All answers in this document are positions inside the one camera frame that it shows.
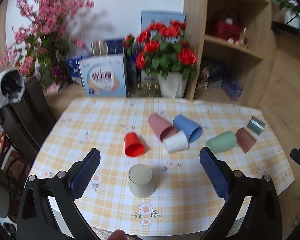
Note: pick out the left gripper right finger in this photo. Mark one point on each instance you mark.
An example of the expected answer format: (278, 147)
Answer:
(263, 218)

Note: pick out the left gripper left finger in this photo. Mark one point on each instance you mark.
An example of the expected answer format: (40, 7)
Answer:
(36, 219)

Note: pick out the beige speckled cup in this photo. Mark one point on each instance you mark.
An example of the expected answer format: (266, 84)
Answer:
(140, 181)

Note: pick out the grey-green translucent cup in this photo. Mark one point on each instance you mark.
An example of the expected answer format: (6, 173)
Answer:
(256, 125)

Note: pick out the brown translucent cup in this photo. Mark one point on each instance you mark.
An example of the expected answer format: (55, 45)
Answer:
(245, 140)

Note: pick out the green cup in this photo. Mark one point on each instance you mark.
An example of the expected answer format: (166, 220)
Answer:
(222, 143)

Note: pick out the blue cup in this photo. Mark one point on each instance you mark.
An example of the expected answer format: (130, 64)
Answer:
(192, 130)

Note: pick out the white paper cup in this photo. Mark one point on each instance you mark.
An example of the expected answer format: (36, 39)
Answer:
(177, 142)

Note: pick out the red plastic cup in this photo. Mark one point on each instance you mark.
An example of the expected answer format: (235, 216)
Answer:
(133, 145)

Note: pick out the pink cup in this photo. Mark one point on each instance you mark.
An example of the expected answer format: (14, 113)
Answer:
(162, 128)

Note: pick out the purple small box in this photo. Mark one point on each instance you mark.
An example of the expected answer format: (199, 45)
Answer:
(232, 89)

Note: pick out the black chair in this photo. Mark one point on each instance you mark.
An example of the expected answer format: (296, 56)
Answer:
(29, 122)

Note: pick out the yellow plaid tablecloth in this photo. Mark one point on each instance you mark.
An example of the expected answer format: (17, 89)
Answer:
(184, 200)

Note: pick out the snack box on shelf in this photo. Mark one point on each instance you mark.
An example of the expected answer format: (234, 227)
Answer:
(211, 71)

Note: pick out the small glass bottle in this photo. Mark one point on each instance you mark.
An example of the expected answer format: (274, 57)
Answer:
(243, 38)

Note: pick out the grey jacket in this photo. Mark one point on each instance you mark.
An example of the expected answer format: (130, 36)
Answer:
(12, 87)

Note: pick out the small potted plant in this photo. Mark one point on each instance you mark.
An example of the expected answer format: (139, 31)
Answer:
(290, 11)

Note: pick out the white flower pot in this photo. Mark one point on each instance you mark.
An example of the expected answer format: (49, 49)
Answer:
(173, 86)

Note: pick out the wooden shelf unit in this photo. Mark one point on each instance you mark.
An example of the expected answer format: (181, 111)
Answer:
(251, 67)

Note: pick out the red item on shelf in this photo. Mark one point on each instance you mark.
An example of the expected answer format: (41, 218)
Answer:
(225, 24)

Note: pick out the blue white carton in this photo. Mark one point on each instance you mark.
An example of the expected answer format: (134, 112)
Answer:
(73, 66)

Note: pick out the probiotic product box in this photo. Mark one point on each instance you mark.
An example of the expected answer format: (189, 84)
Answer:
(104, 76)

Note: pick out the gold tray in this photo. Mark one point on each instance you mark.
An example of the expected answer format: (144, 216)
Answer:
(144, 90)

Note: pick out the pink blossom plant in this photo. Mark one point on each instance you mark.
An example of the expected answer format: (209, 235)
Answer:
(42, 46)

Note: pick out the red rose bouquet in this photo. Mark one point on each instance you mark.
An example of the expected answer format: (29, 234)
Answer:
(162, 49)

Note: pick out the silver tin can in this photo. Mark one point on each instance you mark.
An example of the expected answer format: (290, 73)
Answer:
(99, 48)

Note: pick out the dark blue gift box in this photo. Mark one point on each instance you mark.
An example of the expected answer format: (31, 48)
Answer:
(115, 46)

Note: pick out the light blue tall box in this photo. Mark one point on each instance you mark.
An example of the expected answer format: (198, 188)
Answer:
(154, 16)

